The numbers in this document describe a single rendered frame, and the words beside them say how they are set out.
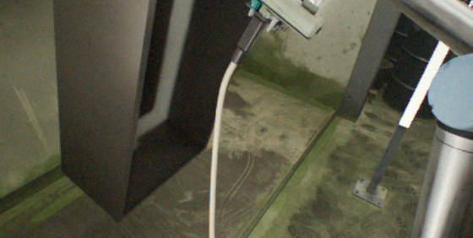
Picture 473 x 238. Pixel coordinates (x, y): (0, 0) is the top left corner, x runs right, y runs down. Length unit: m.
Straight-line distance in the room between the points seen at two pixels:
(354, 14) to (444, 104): 2.27
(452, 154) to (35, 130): 1.99
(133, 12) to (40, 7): 1.55
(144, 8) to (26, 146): 1.49
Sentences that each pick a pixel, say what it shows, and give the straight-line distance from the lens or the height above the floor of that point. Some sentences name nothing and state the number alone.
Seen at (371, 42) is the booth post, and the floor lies 0.76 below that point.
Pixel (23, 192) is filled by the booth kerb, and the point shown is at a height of 0.12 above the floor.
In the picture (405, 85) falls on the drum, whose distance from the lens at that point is 3.48.
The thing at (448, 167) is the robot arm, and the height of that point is 1.29.
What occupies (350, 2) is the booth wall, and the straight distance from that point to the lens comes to 2.85.
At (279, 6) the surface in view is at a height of 1.44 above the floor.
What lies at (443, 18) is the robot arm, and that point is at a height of 1.46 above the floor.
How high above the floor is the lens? 1.63
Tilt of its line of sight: 33 degrees down
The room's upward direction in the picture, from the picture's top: 8 degrees clockwise
